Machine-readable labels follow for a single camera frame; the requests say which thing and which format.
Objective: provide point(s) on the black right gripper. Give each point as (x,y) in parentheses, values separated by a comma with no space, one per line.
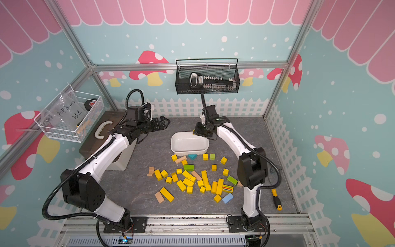
(197,130)

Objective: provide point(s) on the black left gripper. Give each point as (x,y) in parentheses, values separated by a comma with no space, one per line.
(157,127)

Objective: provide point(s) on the white oval plastic tub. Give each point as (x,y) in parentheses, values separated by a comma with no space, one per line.
(186,143)

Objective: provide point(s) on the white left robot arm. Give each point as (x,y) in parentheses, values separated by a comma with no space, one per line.
(80,186)

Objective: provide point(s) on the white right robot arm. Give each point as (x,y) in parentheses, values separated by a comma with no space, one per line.
(255,171)

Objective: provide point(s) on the teal triangular block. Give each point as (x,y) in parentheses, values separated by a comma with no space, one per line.
(192,156)

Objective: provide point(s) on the brown lidded storage box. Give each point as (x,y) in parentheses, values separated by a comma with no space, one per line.
(99,135)

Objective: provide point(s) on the green rectangular block centre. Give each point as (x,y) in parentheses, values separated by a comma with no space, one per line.
(189,168)

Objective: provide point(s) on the brown small block left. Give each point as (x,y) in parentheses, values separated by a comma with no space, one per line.
(151,172)

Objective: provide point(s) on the black tape roll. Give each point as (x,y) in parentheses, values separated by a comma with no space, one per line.
(90,103)

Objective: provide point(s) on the green slanted block right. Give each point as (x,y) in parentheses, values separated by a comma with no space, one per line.
(232,180)

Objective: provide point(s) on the rainbow striped block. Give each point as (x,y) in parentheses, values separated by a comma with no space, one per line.
(227,188)

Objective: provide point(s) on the long yellow block upright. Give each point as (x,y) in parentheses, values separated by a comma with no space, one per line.
(220,187)

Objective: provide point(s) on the light blue block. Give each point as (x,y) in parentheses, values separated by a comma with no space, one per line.
(227,198)

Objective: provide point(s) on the long yellow block bottom left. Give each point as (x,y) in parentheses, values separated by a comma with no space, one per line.
(166,194)

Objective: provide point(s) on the tan wooden block bottom left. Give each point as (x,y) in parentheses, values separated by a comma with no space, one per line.
(159,197)

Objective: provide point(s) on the yellow black screwdriver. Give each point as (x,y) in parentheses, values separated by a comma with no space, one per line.
(276,200)

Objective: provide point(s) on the black wire mesh basket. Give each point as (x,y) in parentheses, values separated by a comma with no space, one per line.
(209,76)

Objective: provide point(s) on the clear wire wall basket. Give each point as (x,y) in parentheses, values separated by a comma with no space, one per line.
(65,117)

